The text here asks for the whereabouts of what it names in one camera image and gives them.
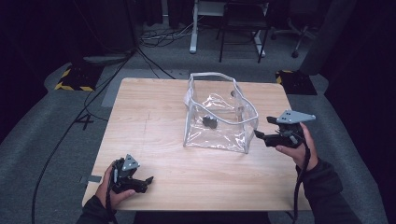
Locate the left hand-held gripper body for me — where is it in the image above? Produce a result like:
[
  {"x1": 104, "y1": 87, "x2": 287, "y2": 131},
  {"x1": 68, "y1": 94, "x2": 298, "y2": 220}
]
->
[{"x1": 110, "y1": 153, "x2": 149, "y2": 194}]

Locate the office swivel chair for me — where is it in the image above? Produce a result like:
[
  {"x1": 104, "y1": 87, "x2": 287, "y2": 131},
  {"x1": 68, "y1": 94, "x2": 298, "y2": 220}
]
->
[{"x1": 270, "y1": 6, "x2": 317, "y2": 59}]

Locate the grey tape strip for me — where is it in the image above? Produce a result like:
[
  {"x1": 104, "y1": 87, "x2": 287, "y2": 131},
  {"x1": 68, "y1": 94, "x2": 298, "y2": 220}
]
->
[{"x1": 78, "y1": 175, "x2": 103, "y2": 185}]

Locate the grey curtain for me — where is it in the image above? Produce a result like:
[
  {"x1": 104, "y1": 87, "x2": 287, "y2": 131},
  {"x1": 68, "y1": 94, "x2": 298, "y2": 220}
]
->
[{"x1": 298, "y1": 0, "x2": 358, "y2": 77}]

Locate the bundle of floor cables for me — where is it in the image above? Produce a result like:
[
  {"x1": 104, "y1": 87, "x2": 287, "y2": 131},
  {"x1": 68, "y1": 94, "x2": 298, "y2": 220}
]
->
[{"x1": 139, "y1": 18, "x2": 200, "y2": 49}]

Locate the large striped black stand base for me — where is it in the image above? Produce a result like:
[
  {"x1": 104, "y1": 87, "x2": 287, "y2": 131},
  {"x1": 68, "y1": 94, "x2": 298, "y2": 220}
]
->
[{"x1": 53, "y1": 63, "x2": 105, "y2": 93}]

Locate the small striped black stand base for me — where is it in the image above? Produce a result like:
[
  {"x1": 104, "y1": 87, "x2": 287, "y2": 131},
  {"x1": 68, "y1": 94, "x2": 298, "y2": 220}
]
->
[{"x1": 275, "y1": 69, "x2": 318, "y2": 96}]

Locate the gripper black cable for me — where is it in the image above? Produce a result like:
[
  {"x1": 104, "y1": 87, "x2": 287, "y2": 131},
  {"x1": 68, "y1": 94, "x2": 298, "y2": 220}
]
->
[
  {"x1": 291, "y1": 132, "x2": 312, "y2": 224},
  {"x1": 105, "y1": 161, "x2": 120, "y2": 224}
]

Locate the clear plastic zipper bag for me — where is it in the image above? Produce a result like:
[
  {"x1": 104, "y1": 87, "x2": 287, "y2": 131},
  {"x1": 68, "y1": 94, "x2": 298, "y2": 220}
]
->
[{"x1": 182, "y1": 72, "x2": 260, "y2": 155}]

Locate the long black floor cable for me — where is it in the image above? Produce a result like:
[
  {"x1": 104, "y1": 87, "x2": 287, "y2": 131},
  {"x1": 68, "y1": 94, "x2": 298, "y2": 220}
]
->
[{"x1": 30, "y1": 49, "x2": 136, "y2": 224}]

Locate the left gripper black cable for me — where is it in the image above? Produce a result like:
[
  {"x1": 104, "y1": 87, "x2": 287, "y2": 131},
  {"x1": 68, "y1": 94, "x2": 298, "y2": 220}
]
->
[{"x1": 105, "y1": 161, "x2": 120, "y2": 224}]

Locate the black metal chair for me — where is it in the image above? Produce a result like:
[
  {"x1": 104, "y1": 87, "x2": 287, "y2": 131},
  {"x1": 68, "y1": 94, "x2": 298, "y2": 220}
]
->
[{"x1": 216, "y1": 0, "x2": 271, "y2": 64}]

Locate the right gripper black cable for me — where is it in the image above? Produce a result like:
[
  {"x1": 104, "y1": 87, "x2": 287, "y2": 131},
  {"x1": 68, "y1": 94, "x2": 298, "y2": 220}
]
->
[{"x1": 291, "y1": 132, "x2": 312, "y2": 224}]

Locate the white desk frame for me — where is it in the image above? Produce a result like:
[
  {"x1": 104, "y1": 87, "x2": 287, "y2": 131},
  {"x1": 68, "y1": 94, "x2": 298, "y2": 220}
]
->
[{"x1": 189, "y1": 0, "x2": 267, "y2": 58}]

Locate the person's right hand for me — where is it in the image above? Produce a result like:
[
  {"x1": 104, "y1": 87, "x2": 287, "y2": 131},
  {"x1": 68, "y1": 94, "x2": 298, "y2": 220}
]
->
[{"x1": 275, "y1": 121, "x2": 319, "y2": 173}]

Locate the person's left hand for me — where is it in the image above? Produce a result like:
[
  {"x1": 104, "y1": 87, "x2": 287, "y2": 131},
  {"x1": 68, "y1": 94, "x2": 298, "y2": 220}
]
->
[{"x1": 94, "y1": 161, "x2": 137, "y2": 210}]

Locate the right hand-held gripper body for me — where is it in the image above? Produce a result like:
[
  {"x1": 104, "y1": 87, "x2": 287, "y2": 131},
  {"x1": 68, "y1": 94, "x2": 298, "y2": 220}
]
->
[{"x1": 263, "y1": 109, "x2": 317, "y2": 149}]

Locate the small white toy car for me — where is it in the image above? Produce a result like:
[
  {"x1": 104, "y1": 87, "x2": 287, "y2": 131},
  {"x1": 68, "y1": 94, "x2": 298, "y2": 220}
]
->
[{"x1": 202, "y1": 115, "x2": 219, "y2": 130}]

